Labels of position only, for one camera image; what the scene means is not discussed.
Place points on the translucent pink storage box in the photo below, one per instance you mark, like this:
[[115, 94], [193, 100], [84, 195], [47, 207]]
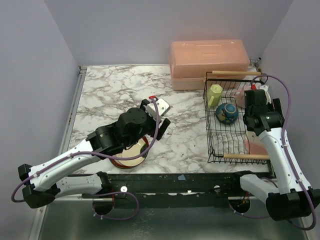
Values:
[[189, 61]]

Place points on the red rimmed cream plate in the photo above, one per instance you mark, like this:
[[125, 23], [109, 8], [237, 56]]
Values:
[[130, 166]]

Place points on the dark bowl cream inside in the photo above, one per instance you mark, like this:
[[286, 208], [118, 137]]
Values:
[[227, 113]]

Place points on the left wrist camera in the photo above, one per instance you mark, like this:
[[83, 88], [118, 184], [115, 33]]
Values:
[[162, 106]]

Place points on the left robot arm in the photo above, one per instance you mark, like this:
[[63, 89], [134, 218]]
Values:
[[43, 183]]

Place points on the black wire dish rack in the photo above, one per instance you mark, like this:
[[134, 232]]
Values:
[[226, 143]]

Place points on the pink and cream plate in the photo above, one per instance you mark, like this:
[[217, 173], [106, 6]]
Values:
[[253, 144]]

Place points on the pink ceramic mug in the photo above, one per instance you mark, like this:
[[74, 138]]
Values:
[[239, 96]]

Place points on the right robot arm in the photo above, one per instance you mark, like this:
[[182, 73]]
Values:
[[294, 196]]

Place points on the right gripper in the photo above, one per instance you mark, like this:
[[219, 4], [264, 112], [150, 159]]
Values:
[[256, 97]]

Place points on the cream plate black patch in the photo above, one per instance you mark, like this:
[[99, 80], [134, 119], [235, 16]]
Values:
[[135, 152]]

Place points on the yellow-green ceramic mug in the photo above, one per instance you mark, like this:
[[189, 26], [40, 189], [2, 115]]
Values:
[[214, 95]]

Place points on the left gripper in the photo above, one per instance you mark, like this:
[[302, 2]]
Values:
[[158, 124]]

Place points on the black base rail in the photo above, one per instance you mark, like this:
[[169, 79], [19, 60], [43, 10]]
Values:
[[171, 190]]

